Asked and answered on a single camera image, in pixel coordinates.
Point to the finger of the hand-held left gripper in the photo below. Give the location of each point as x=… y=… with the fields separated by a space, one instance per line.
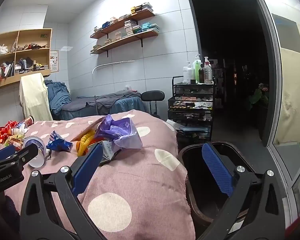
x=5 y=153
x=25 y=155

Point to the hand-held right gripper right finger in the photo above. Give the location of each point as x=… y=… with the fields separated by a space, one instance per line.
x=217 y=170

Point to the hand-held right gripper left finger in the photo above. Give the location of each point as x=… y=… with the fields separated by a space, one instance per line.
x=86 y=172

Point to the white blue paper cup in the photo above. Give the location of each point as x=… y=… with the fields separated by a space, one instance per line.
x=36 y=150

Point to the brown trash bin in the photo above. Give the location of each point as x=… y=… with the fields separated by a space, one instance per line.
x=192 y=160

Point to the yellow foam net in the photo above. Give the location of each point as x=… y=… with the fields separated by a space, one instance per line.
x=86 y=141

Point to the silver foil wrapper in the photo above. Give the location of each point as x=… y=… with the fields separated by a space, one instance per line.
x=110 y=151

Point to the blue snack wrapper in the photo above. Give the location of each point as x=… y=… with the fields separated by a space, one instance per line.
x=58 y=142

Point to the purple plastic bag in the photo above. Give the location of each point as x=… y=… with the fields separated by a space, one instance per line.
x=120 y=130

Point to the person's left forearm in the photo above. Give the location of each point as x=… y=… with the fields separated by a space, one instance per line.
x=11 y=210

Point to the colourful candy wrappers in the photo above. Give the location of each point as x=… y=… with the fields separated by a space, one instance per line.
x=13 y=141

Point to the red patterned bag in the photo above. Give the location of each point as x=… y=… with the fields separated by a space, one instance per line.
x=6 y=130

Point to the small white plastic bottle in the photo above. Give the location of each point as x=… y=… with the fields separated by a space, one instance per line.
x=18 y=131

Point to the red snack cup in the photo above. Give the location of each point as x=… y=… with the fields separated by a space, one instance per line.
x=28 y=121

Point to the pink polka dot blanket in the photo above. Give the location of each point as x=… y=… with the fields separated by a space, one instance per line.
x=130 y=180

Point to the light blue papers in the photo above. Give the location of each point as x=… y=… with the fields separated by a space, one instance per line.
x=190 y=127

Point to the cream towel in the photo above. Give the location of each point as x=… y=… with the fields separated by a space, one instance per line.
x=35 y=97

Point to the black mesh drawer cart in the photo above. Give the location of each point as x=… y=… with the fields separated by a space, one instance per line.
x=190 y=116

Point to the blue massage bed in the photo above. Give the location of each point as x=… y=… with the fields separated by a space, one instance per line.
x=75 y=108

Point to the blue bedding pile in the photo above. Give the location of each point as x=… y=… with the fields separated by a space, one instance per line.
x=56 y=95

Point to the grey blanket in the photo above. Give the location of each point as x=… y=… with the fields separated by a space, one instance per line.
x=107 y=98

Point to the potted plant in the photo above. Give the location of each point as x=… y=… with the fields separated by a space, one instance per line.
x=258 y=96

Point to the dark folded clothes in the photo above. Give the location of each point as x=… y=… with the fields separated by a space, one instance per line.
x=25 y=63

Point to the dark brown bottle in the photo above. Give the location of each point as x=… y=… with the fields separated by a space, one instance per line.
x=201 y=76

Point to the clear pump bottle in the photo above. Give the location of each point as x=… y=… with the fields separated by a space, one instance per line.
x=208 y=72

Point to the black stool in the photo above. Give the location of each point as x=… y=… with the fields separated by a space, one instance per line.
x=152 y=95

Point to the wooden cubby shelf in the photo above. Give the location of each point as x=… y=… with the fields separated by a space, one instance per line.
x=48 y=55

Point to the white plastic bag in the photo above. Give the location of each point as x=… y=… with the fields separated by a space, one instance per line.
x=1 y=50

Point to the green pump bottle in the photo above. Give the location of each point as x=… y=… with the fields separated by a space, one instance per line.
x=197 y=68

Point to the glass door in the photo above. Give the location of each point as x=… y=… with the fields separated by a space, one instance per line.
x=295 y=92

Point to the row of small boxes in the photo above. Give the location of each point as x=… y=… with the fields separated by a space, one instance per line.
x=140 y=8

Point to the wall poster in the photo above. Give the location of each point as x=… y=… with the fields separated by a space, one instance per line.
x=54 y=61

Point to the white wall pipe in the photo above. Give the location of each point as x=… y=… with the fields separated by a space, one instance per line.
x=110 y=64

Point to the dark door frame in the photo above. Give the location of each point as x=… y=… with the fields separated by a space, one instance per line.
x=267 y=55

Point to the wooden wall shelf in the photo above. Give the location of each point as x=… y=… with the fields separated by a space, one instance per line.
x=130 y=19
x=130 y=40

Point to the wall shelves with boxes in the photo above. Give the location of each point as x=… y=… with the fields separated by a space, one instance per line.
x=130 y=27

